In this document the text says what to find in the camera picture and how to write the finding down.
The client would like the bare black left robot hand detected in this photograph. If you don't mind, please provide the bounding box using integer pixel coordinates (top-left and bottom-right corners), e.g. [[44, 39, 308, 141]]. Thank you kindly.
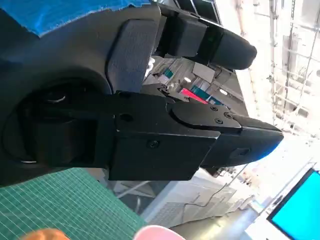
[[0, 0, 285, 187]]

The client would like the long orange toy bread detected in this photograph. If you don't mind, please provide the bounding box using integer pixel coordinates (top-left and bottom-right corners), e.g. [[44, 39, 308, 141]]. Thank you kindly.
[[24, 227, 71, 240]]

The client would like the pink bowl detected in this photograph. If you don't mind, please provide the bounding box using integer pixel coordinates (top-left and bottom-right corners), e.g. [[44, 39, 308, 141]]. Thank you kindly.
[[134, 224, 186, 240]]

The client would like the green cutting mat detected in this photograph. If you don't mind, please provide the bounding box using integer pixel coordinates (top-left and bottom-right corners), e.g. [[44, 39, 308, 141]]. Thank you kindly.
[[0, 166, 148, 240]]

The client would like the monitor with pink screen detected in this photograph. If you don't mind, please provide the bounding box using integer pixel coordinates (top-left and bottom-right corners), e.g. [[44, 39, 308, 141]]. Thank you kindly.
[[179, 87, 209, 105]]

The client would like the monitor with blue screen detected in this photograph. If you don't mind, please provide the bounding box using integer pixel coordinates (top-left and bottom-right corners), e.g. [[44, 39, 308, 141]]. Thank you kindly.
[[265, 167, 320, 240]]

